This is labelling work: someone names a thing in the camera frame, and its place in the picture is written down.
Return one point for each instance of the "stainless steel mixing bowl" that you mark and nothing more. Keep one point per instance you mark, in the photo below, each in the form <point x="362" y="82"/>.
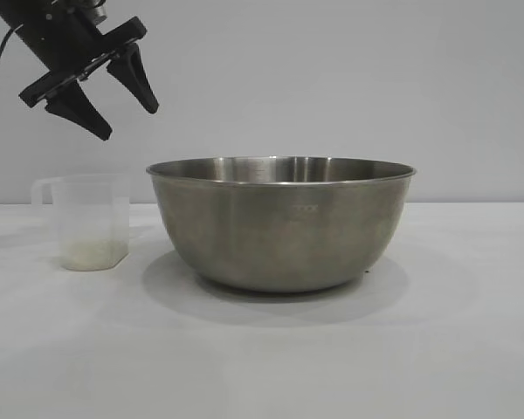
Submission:
<point x="279" y="231"/>

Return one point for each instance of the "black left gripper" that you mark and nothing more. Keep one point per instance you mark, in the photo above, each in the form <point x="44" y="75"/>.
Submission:
<point x="57" y="39"/>

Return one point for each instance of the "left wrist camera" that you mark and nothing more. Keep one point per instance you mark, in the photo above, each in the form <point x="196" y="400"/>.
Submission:
<point x="98" y="11"/>

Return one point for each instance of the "clear plastic measuring cup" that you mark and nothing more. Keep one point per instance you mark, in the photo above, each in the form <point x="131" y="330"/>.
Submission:
<point x="91" y="209"/>

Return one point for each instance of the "white rice grains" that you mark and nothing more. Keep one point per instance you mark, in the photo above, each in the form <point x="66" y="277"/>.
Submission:
<point x="94" y="255"/>

